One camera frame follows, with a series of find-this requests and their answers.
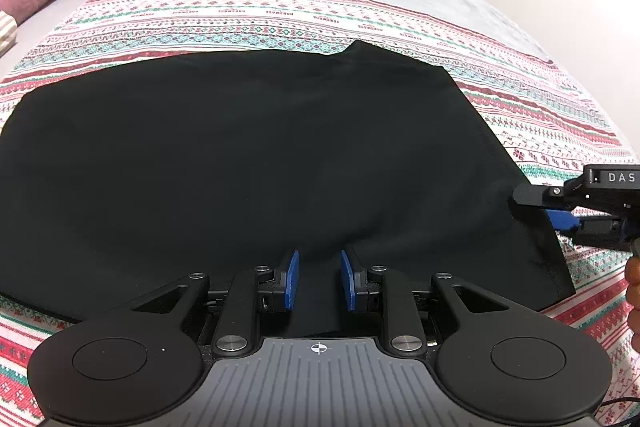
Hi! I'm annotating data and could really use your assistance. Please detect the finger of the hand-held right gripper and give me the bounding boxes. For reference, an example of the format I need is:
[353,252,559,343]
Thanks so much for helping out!
[545,209,626,249]
[511,183,576,210]

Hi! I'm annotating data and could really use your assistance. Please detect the person's right hand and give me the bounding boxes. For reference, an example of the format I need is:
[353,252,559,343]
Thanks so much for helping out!
[624,252,640,308]

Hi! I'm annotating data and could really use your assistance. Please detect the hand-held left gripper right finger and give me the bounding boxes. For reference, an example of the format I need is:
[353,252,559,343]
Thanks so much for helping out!
[340,249,507,354]

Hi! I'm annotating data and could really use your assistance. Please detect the black pants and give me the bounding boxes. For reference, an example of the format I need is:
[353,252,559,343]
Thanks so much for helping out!
[0,40,577,338]

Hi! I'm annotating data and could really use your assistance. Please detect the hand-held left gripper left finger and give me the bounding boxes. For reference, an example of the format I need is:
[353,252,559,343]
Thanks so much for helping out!
[130,249,301,356]

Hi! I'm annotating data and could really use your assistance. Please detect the patterned knit-print blanket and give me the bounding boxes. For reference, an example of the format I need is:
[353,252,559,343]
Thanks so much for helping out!
[0,0,640,427]

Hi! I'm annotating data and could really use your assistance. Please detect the beige striped pillow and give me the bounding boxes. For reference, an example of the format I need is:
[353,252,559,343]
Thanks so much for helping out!
[0,9,20,58]

